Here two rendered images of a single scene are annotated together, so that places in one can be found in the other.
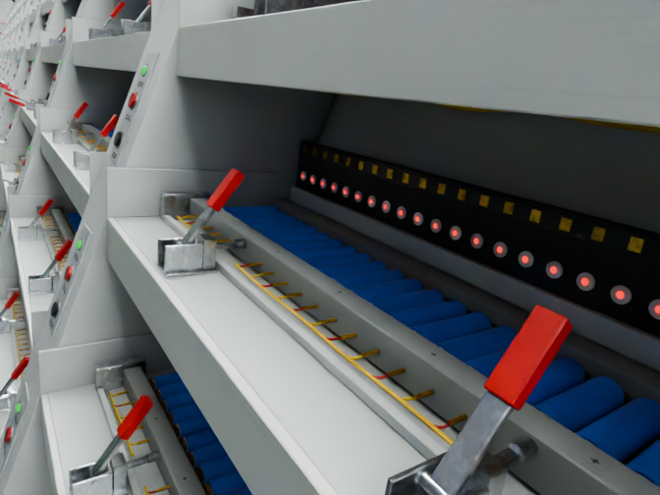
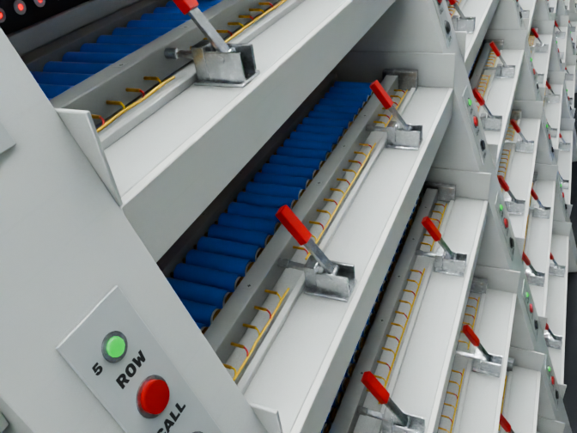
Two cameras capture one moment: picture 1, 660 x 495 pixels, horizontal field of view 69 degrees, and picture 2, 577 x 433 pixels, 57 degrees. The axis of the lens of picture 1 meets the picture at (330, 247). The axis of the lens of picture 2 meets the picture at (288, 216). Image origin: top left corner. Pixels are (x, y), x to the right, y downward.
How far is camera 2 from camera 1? 69 cm
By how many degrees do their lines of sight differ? 99
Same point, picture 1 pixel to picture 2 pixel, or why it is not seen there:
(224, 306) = (355, 237)
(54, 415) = not seen: outside the picture
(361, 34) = (329, 39)
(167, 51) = (142, 252)
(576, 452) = (365, 118)
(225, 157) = not seen: hidden behind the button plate
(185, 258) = (338, 270)
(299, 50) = (305, 72)
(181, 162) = not seen: hidden behind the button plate
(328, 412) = (388, 173)
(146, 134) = (210, 360)
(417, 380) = (351, 155)
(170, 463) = (360, 390)
